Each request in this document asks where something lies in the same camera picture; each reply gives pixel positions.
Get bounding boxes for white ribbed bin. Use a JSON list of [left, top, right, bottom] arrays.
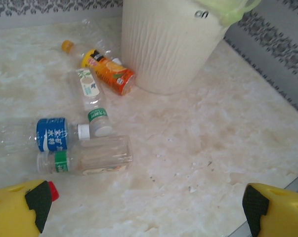
[[120, 0, 230, 96]]

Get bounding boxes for orange juice bottle yellow cap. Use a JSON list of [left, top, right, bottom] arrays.
[[61, 39, 137, 96]]

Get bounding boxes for clear bottle red cap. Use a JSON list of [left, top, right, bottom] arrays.
[[46, 180, 60, 202]]

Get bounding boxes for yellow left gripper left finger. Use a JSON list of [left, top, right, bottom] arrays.
[[0, 179, 53, 237]]

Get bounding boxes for clear unlabelled bottle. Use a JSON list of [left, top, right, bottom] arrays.
[[81, 18, 123, 65]]

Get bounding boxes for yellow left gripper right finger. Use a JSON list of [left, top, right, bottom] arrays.
[[242, 182, 298, 237]]

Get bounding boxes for pale green bin liner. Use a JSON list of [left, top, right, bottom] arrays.
[[192, 0, 262, 27]]

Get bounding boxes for clear bottle dark blue label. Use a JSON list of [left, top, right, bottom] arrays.
[[0, 117, 91, 158]]

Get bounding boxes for clear square bottle green band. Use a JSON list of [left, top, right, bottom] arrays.
[[36, 134, 134, 176]]

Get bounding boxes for clear bottle white leaf label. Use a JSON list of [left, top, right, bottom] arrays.
[[69, 68, 113, 137]]

